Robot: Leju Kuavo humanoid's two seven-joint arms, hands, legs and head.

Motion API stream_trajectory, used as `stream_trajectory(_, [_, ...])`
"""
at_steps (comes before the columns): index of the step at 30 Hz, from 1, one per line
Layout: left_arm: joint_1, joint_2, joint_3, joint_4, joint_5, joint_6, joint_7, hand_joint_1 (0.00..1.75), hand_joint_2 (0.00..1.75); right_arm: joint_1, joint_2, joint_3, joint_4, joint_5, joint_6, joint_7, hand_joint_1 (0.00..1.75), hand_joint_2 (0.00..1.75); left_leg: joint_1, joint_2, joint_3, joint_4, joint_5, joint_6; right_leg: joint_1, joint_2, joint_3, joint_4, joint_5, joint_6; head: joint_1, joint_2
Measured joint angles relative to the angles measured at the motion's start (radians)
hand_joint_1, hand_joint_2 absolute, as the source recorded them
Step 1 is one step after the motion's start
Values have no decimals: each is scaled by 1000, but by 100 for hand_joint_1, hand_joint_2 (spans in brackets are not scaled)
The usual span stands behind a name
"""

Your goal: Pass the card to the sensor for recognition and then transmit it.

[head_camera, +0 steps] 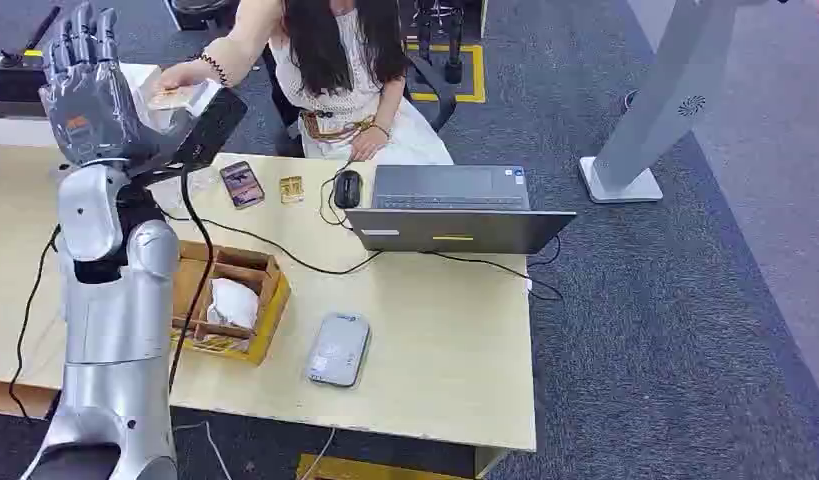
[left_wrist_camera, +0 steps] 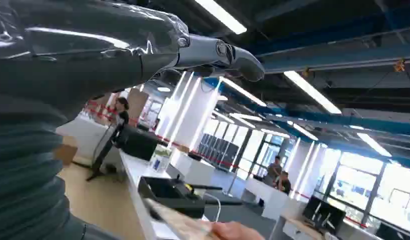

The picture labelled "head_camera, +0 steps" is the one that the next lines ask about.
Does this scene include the person's right hand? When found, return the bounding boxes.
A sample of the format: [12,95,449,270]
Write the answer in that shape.
[158,60,209,92]

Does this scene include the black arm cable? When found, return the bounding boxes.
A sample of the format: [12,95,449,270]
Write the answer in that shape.
[167,166,216,393]

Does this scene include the small gold card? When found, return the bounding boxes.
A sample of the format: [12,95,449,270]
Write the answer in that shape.
[279,175,306,205]

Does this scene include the white card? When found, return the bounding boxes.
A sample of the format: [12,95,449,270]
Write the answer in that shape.
[137,78,222,134]

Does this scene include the grey laptop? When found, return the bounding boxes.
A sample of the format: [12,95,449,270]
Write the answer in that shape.
[344,164,578,256]

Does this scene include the black metal stand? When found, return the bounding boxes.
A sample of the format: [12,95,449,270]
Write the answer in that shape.
[412,0,466,86]

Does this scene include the white hanging cable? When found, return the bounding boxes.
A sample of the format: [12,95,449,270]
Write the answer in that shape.
[173,420,233,480]
[298,427,337,480]

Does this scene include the yellow board under desk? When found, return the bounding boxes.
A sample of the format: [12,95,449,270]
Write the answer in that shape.
[295,453,478,480]

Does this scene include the black office chair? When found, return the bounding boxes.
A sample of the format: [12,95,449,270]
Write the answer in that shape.
[406,52,459,134]

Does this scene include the person's left hand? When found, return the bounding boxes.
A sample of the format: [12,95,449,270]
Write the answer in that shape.
[349,127,390,162]

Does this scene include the cards stack in box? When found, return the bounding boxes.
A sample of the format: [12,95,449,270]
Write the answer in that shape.
[172,327,253,354]

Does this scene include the black computer mouse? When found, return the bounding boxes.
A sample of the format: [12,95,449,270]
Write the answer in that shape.
[332,169,364,211]

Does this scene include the black device with handle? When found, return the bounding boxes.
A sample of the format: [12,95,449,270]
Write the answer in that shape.
[0,6,63,121]

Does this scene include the white side table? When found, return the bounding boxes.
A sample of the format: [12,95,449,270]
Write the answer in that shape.
[0,55,160,148]

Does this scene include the person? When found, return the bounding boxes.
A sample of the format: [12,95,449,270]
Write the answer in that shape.
[158,0,455,167]

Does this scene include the black mouse cable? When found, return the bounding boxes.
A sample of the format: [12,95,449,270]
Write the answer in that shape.
[317,160,355,231]

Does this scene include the thin black cable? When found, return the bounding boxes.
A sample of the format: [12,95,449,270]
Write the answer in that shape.
[8,225,61,420]

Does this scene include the smartphone with dark screen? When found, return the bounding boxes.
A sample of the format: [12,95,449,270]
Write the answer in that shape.
[219,160,267,211]

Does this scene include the black chair base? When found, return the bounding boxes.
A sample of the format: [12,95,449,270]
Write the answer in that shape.
[169,0,242,32]

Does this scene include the grey pillar stand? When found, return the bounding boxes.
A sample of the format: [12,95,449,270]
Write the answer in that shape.
[578,0,792,205]

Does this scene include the black laptop power cable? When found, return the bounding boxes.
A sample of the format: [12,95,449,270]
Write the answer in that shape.
[162,210,567,303]

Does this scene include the wooden card box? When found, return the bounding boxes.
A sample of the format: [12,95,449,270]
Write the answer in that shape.
[169,239,292,367]

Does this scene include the white plastic bag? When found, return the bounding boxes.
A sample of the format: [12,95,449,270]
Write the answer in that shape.
[206,278,261,331]

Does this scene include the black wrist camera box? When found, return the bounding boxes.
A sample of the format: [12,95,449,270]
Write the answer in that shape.
[173,87,249,172]

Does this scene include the silver flat device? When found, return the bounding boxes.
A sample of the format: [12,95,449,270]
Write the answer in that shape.
[306,312,372,390]

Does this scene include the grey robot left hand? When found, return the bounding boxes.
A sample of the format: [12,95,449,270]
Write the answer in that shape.
[38,2,186,176]

